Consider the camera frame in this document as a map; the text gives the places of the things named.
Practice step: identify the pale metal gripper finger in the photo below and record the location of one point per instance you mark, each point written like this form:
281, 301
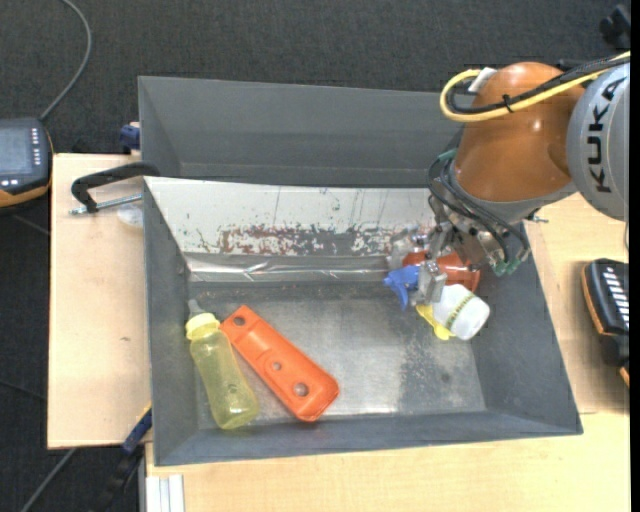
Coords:
437, 287
424, 282

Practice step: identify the orange spray bottle grey trigger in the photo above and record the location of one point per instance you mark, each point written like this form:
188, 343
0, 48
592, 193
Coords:
457, 270

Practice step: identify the yellow plastic piece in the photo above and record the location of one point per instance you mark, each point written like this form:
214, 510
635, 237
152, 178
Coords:
430, 317

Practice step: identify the white spray bottle blue trigger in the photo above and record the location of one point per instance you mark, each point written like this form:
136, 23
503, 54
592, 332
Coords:
465, 312

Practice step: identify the grey metal bin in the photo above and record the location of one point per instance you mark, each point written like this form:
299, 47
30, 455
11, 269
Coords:
350, 370

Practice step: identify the orange flat block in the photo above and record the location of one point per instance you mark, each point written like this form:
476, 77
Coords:
280, 362

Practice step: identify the yellow clear plastic bottle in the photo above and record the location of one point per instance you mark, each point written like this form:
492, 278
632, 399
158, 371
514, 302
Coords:
222, 372

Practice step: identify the pale wood board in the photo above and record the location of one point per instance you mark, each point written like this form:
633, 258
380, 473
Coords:
95, 300

